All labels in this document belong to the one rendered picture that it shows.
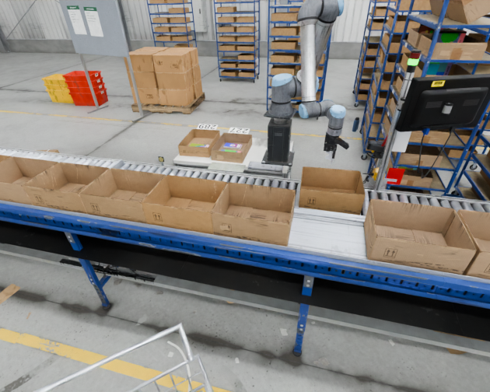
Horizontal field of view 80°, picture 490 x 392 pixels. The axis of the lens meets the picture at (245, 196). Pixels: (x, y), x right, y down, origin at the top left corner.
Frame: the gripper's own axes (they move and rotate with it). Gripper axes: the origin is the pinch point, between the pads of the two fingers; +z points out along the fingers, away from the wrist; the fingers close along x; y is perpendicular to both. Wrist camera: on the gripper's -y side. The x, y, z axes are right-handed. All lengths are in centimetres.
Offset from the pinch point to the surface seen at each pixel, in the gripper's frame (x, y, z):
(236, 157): -23, 76, 22
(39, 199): 79, 169, -4
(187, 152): -26, 122, 23
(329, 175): 0.5, 0.4, 13.0
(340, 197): 28.9, -6.4, 8.4
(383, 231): 56, -28, 4
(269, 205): 51, 34, 2
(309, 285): 87, 7, 19
